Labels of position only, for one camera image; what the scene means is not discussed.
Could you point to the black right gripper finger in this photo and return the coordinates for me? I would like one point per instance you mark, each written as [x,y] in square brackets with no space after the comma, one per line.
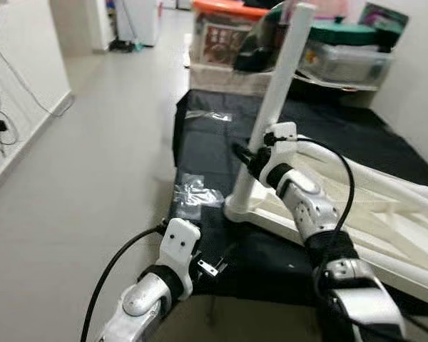
[245,152]

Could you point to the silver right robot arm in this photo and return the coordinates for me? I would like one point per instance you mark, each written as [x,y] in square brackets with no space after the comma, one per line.
[310,203]

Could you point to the black tablecloth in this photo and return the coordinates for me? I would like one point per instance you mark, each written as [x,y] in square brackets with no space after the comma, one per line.
[214,142]

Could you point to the clear tape cross patch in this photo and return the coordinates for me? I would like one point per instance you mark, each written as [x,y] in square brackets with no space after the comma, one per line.
[198,191]

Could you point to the clear tape strip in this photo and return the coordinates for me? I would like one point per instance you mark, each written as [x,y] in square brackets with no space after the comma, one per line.
[208,115]

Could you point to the beige patterned bench cover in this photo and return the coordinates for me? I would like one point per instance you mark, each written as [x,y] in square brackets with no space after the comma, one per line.
[221,78]

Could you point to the black wok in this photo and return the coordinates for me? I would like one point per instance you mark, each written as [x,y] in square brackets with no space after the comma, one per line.
[321,81]

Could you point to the black glossy bag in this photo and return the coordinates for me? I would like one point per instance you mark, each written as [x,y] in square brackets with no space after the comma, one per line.
[257,50]

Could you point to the orange lid storage box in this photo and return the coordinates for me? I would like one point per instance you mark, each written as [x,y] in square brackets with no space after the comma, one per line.
[217,39]

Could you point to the clear plastic storage box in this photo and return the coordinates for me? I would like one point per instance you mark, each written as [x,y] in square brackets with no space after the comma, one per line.
[349,63]

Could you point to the white plastic table top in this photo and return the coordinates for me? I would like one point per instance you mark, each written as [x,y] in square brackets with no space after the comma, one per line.
[385,214]

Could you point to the green pot lid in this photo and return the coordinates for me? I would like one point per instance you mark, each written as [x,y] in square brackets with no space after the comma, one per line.
[342,32]

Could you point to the black floor mop base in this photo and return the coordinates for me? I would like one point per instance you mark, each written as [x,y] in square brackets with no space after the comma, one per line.
[125,47]

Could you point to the white fridge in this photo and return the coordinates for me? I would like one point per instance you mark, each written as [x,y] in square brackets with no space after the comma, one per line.
[137,21]

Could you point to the black power adapter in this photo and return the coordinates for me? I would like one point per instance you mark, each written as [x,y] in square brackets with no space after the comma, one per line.
[0,127]

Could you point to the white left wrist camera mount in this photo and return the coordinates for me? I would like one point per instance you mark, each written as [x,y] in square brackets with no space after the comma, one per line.
[180,239]

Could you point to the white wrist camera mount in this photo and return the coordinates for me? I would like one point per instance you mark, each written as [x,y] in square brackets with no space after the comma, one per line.
[180,239]
[282,132]

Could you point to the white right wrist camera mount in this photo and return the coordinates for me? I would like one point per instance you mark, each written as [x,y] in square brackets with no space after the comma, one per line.
[282,132]

